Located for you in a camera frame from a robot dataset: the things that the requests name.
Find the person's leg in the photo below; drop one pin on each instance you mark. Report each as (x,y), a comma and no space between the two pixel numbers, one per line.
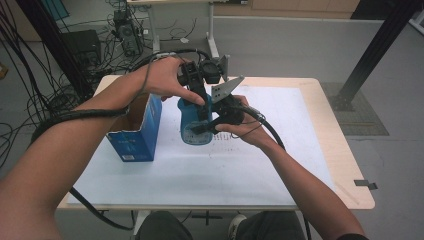
(163,228)
(270,226)

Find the black computer tower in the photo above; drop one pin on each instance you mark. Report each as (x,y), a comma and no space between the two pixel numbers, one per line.
(128,31)

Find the grey table clip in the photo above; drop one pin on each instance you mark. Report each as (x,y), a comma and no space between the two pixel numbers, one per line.
(366,184)

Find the light wooden table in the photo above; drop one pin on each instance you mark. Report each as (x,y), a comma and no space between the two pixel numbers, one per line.
(336,133)

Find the person's right leg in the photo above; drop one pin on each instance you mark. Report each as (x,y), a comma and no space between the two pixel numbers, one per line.
(270,226)

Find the black box on floor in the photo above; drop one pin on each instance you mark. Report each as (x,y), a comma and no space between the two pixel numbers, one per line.
(83,45)

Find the wooden cabinet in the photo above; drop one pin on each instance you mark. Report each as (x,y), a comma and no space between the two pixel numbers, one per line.
(300,6)

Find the person's right hand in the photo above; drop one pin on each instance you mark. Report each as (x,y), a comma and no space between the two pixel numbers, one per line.
(253,131)

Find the blue detergent bottle white cap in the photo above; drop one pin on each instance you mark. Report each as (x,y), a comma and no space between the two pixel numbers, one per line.
(190,115)

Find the person's left leg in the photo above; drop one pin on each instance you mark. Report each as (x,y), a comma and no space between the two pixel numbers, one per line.
(163,228)

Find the dark gridded floor mat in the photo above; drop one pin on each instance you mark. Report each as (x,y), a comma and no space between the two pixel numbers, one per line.
(356,120)

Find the black slanted metal post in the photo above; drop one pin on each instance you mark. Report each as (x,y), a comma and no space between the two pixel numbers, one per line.
(383,36)

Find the white desk frame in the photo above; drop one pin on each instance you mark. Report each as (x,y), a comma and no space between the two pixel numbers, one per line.
(212,36)

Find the person's left hand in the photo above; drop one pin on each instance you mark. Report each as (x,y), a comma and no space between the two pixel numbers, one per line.
(163,78)

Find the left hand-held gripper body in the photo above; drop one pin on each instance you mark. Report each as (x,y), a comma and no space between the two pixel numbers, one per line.
(210,71)

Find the white shoe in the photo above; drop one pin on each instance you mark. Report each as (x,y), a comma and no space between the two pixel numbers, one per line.
(236,225)

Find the blue cardboard box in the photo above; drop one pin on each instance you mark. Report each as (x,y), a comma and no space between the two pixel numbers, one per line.
(143,133)

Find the white table mat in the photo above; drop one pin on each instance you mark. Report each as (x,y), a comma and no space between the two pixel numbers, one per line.
(200,176)

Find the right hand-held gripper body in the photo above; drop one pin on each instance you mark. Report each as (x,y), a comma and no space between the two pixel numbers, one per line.
(230,111)

